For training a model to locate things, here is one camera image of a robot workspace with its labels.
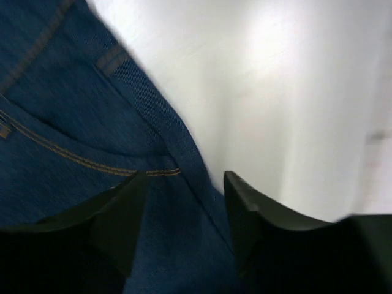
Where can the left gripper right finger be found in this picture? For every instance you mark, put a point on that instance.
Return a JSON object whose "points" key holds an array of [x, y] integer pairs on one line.
{"points": [[279, 250]]}

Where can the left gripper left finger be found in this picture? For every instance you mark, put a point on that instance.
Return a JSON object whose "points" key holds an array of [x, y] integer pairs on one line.
{"points": [[88, 248]]}

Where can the dark blue denim trousers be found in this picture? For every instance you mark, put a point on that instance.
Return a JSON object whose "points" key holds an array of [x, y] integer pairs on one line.
{"points": [[77, 117]]}

